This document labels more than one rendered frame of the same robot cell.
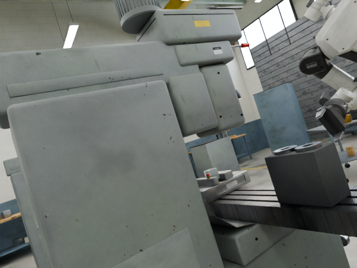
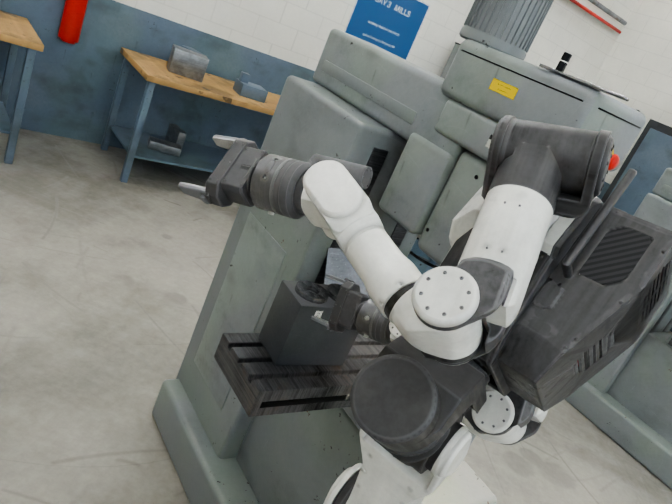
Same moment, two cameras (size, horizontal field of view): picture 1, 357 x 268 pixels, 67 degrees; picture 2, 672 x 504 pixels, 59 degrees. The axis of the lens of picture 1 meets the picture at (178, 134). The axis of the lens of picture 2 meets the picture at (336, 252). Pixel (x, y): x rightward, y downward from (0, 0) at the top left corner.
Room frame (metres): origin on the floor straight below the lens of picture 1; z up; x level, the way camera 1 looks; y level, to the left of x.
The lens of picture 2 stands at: (0.71, -1.80, 1.82)
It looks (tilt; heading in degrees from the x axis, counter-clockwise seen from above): 20 degrees down; 80
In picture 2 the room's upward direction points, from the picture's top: 24 degrees clockwise
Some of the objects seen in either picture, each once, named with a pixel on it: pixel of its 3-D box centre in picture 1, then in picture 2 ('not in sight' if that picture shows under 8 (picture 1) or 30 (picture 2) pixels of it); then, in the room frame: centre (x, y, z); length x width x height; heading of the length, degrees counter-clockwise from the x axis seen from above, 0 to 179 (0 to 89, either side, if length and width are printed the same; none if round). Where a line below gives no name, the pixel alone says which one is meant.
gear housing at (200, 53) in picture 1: (193, 62); (505, 144); (1.32, -0.18, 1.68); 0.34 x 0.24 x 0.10; 122
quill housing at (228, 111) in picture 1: (211, 101); (479, 217); (1.34, -0.21, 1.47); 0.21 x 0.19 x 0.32; 32
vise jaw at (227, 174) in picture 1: (220, 175); not in sight; (1.55, -0.15, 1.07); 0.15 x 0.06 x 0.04; 35
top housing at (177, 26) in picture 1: (189, 36); (536, 102); (1.34, -0.20, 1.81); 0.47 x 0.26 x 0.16; 122
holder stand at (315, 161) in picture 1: (304, 173); (314, 322); (0.99, -0.40, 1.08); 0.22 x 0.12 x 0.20; 29
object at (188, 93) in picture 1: (180, 108); (438, 188); (1.24, -0.05, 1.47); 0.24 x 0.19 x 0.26; 32
